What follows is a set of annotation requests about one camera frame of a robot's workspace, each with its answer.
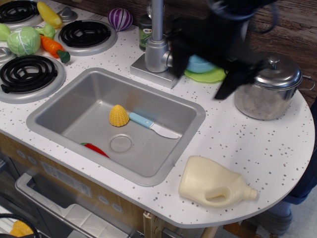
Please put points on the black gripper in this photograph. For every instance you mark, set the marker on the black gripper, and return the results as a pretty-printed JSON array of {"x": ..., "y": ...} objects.
[{"x": 219, "y": 41}]

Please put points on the steel pot lid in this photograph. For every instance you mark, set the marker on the steel pot lid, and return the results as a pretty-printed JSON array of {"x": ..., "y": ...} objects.
[{"x": 281, "y": 73}]

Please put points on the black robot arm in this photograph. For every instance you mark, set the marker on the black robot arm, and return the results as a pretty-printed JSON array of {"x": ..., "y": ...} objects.
[{"x": 234, "y": 10}]

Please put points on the stainless steel pot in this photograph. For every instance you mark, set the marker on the stainless steel pot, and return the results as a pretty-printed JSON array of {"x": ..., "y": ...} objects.
[{"x": 268, "y": 98}]

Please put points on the light blue plastic bowl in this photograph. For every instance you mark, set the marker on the light blue plastic bowl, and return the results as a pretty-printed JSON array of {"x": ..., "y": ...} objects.
[{"x": 198, "y": 64}]

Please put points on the green plastic plate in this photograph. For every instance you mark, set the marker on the green plastic plate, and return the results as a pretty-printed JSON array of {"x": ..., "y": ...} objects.
[{"x": 213, "y": 76}]

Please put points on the silver toy faucet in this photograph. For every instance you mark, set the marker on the silver toy faucet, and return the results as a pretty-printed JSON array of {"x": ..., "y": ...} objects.
[{"x": 155, "y": 64}]

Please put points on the grey toy sink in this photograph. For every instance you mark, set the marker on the grey toy sink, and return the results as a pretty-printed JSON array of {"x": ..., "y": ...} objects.
[{"x": 79, "y": 112}]

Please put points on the purple toy onion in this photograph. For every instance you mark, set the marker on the purple toy onion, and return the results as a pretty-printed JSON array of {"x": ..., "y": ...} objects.
[{"x": 120, "y": 19}]

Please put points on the yellow toy corn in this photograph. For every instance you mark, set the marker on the yellow toy corn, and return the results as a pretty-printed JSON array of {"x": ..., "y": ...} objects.
[{"x": 118, "y": 116}]

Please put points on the cream plastic jug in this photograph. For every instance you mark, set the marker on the cream plastic jug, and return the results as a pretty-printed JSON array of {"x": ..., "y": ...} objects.
[{"x": 210, "y": 184}]

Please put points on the back right black burner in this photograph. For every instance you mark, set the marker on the back right black burner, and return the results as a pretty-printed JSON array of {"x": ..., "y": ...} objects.
[{"x": 86, "y": 37}]

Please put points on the black burner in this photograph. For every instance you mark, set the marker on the black burner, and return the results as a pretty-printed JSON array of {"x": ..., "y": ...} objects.
[
  {"x": 20, "y": 13},
  {"x": 30, "y": 78},
  {"x": 86, "y": 37}
]

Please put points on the red toy chili pepper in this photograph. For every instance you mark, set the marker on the red toy chili pepper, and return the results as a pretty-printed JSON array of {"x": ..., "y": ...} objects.
[{"x": 95, "y": 148}]

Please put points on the grey stove knob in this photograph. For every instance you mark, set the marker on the grey stove knob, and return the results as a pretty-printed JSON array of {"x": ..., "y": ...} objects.
[
  {"x": 67, "y": 15},
  {"x": 6, "y": 55}
]

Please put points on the orange toy carrot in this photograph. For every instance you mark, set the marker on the orange toy carrot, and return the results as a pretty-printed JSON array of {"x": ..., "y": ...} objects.
[{"x": 55, "y": 49}]

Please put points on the yellow toy squash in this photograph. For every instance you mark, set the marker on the yellow toy squash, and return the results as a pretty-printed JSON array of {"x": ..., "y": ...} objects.
[{"x": 48, "y": 15}]

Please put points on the light green toy vegetable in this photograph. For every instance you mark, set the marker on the light green toy vegetable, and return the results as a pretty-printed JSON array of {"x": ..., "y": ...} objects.
[{"x": 47, "y": 30}]

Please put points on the green toy cabbage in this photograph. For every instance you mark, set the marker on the green toy cabbage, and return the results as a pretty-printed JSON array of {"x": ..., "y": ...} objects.
[{"x": 25, "y": 41}]

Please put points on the front left black burner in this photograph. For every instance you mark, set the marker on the front left black burner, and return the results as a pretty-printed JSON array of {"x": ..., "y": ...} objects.
[{"x": 30, "y": 78}]

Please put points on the back left black burner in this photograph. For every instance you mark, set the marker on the back left black burner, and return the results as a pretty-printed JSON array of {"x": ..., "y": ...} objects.
[{"x": 20, "y": 13}]

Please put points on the grey stove knob left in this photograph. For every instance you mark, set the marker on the grey stove knob left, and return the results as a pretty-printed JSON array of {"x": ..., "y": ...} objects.
[{"x": 6, "y": 55}]

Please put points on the pale green toy pear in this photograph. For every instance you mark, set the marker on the pale green toy pear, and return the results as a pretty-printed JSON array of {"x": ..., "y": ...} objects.
[{"x": 4, "y": 32}]

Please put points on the toy oven door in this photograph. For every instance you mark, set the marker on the toy oven door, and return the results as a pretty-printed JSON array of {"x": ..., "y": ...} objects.
[{"x": 56, "y": 212}]

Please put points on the blue handled toy knife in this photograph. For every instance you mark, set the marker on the blue handled toy knife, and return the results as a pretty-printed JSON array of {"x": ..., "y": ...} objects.
[{"x": 153, "y": 126}]

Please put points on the yellow object with black cable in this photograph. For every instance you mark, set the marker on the yellow object with black cable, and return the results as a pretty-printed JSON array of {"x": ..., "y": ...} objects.
[{"x": 22, "y": 228}]

